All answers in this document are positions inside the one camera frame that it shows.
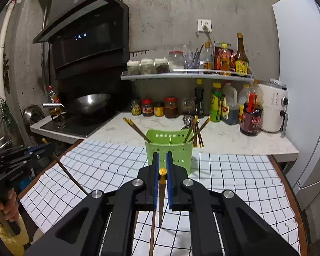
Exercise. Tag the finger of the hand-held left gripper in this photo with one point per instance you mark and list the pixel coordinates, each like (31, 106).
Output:
(34, 150)
(26, 164)

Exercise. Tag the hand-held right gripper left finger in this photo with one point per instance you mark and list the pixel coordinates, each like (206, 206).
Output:
(155, 186)

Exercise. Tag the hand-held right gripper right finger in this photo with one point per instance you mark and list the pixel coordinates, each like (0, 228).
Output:
(170, 186)

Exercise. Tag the gold-tipped wooden chopstick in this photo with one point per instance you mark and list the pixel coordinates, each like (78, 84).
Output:
(69, 172)
(162, 192)
(152, 234)

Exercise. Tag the green plastic utensil holder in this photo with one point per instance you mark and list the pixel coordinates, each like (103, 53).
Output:
(181, 160)

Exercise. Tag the person's left hand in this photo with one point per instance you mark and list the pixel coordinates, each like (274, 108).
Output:
(5, 205)

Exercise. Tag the green leafy plant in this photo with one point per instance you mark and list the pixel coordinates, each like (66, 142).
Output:
(6, 114)

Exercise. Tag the black glass cooktop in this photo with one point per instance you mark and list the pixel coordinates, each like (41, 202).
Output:
(77, 128)

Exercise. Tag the pile of dark chopsticks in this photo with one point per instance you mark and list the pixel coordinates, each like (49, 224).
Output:
(200, 141)

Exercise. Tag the white black-grid tablecloth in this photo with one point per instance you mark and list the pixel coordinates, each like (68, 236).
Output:
(229, 186)

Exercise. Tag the steel wok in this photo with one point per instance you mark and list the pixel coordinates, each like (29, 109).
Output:
(90, 102)

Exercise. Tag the yellow label small jar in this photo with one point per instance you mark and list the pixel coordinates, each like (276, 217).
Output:
(159, 109)

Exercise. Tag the large red lid chili jar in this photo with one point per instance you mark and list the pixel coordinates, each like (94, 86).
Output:
(171, 109)

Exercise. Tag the red lid sauce jar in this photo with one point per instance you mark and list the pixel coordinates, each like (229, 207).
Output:
(147, 108)

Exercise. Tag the green label small jar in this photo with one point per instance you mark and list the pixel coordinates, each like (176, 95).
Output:
(136, 108)

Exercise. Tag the clear bag of spices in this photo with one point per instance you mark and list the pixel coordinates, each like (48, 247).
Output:
(188, 106)

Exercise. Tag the dried hanging herbs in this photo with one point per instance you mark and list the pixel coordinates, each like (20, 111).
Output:
(6, 72)

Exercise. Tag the slim dark soy bottle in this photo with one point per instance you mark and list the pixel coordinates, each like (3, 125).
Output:
(199, 101)

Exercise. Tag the green bottle yellow cap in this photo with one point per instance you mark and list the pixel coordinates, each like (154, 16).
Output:
(216, 106)

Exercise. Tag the plastic jug dark liquid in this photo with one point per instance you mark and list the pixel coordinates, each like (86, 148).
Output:
(230, 112)

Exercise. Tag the white-lid spice jar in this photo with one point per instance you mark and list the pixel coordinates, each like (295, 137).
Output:
(147, 66)
(162, 66)
(133, 68)

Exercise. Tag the clear jar red lid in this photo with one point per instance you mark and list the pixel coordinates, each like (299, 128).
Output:
(176, 61)

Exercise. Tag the clear plastic utensil cup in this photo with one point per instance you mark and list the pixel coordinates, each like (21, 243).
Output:
(192, 61)

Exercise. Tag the white air fryer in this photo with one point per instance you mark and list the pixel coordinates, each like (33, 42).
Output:
(273, 106)

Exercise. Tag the black range hood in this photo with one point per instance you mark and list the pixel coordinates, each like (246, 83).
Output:
(90, 32)

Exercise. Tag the clear bottle yellow cap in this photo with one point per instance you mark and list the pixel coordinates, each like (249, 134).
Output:
(208, 58)

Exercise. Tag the red seasoning packet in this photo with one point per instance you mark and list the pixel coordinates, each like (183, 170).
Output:
(216, 58)

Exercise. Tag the dark bottle yellow label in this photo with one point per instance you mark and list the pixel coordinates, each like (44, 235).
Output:
(242, 61)

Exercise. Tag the white refrigerator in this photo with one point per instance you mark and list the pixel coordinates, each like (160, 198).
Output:
(304, 85)

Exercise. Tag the white curved wall shelf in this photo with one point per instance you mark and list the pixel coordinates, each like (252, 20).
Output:
(176, 75)

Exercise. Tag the white wall pipe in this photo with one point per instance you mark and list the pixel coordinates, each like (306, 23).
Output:
(4, 32)

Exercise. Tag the white wall outlet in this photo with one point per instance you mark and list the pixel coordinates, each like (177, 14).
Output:
(204, 22)

